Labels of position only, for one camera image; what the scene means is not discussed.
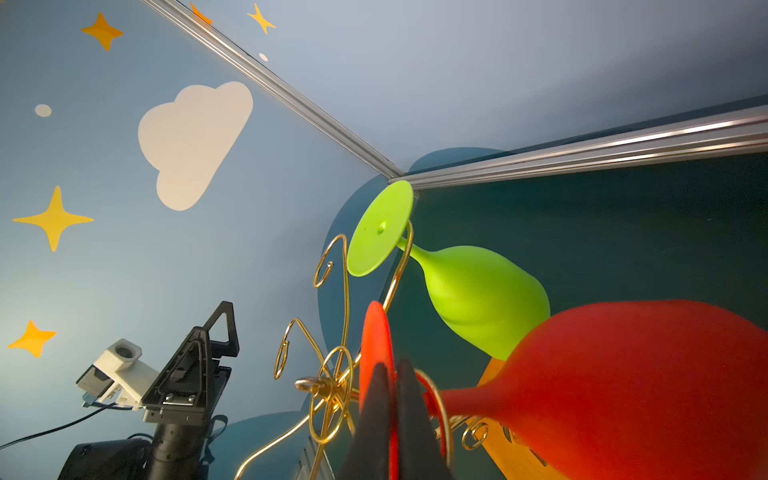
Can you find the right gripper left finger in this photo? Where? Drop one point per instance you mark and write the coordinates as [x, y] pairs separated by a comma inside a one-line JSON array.
[[368, 456]]

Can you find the left aluminium frame post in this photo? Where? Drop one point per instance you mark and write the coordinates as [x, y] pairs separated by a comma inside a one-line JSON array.
[[182, 17]]

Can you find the back aluminium frame bar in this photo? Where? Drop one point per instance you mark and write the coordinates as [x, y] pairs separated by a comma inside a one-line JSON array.
[[725, 134]]

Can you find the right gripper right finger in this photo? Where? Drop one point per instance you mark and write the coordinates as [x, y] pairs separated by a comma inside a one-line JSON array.
[[419, 454]]

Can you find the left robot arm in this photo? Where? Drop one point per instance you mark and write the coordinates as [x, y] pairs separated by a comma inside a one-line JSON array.
[[172, 452]]

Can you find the red wine glass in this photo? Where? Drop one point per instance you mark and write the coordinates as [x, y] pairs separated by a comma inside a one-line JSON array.
[[622, 390]]

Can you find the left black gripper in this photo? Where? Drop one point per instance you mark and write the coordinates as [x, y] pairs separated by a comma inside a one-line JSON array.
[[191, 384]]

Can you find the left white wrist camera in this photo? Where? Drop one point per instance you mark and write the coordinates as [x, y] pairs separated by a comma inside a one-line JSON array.
[[118, 375]]

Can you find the green wine glass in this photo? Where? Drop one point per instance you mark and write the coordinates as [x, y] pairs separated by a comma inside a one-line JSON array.
[[483, 297]]

